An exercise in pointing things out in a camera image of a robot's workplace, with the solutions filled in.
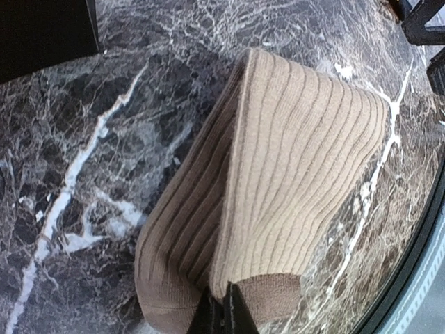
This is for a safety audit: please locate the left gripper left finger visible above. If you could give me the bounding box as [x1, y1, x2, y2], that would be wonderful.
[187, 287, 224, 334]

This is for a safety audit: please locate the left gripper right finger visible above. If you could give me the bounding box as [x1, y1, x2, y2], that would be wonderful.
[223, 283, 259, 334]

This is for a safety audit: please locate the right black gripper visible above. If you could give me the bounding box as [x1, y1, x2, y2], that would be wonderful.
[389, 0, 444, 94]

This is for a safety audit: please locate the brown ribbed sock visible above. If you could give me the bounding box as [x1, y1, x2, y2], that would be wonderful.
[134, 49, 387, 333]

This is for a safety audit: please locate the black display box with lid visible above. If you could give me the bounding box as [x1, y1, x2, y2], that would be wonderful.
[1, 0, 99, 83]

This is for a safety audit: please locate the black front rail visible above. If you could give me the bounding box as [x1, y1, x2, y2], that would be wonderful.
[353, 165, 444, 333]

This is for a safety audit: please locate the white slotted cable duct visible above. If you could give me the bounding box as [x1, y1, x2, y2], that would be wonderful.
[378, 223, 444, 334]

